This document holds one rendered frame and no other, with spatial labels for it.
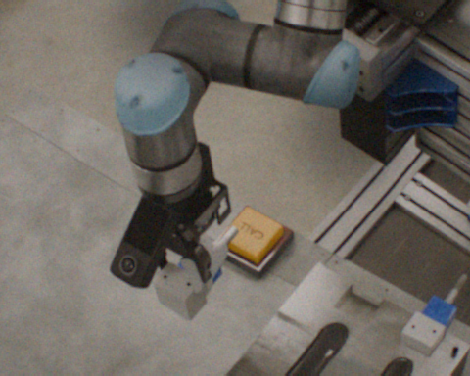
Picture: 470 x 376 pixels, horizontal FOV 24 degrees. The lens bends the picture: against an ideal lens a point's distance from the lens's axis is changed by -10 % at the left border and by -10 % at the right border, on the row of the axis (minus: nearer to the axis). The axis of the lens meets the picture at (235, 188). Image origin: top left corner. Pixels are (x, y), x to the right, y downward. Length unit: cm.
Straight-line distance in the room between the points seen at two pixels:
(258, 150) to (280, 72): 156
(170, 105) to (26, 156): 67
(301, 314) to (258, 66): 39
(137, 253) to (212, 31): 26
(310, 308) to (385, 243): 88
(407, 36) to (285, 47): 49
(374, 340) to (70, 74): 173
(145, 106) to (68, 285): 55
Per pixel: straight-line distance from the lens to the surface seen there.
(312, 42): 119
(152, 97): 115
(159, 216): 129
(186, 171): 124
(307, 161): 273
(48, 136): 182
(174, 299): 143
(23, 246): 170
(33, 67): 307
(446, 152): 183
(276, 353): 145
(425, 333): 142
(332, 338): 145
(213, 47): 122
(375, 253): 233
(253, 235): 160
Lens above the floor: 216
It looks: 53 degrees down
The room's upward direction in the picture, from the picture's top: 9 degrees counter-clockwise
